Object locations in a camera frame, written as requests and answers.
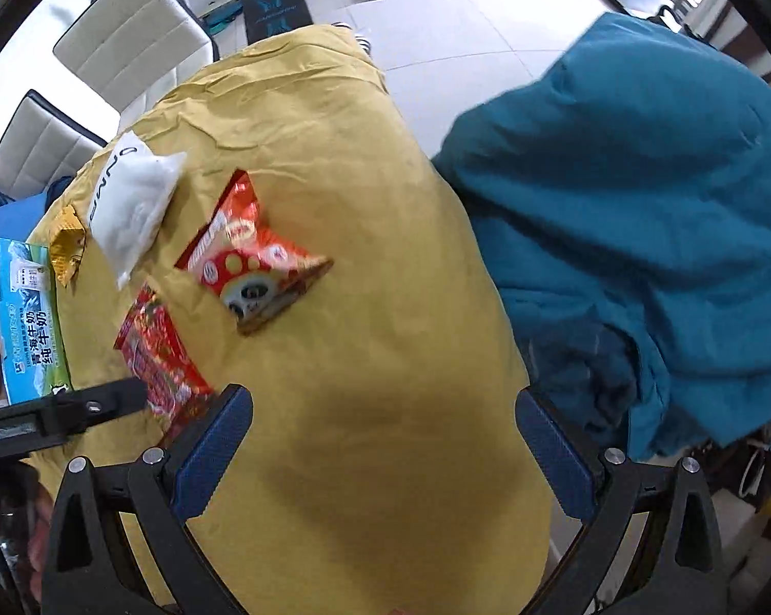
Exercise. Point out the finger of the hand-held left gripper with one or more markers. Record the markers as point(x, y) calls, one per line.
point(113, 397)

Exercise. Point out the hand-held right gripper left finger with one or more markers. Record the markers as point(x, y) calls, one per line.
point(214, 451)

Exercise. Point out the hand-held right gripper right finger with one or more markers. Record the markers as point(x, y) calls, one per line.
point(555, 461)

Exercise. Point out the dark blue cloth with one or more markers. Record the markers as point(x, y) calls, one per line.
point(587, 378)

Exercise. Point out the blue-green milk carton box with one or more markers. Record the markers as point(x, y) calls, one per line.
point(33, 333)

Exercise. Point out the gold snack packet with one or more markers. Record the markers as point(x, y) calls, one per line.
point(66, 246)

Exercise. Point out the yellow cloth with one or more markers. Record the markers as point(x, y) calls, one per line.
point(372, 365)

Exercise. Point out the white snack packet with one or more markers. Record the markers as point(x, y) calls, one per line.
point(132, 205)

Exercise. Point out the red panda-print snack packet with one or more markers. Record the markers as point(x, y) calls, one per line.
point(248, 256)

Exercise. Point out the teal blanket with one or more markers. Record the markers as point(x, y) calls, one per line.
point(635, 205)

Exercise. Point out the white chair upper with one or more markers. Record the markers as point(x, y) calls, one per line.
point(135, 32)

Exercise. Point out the black board with blue print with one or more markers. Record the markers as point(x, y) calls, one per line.
point(275, 5)

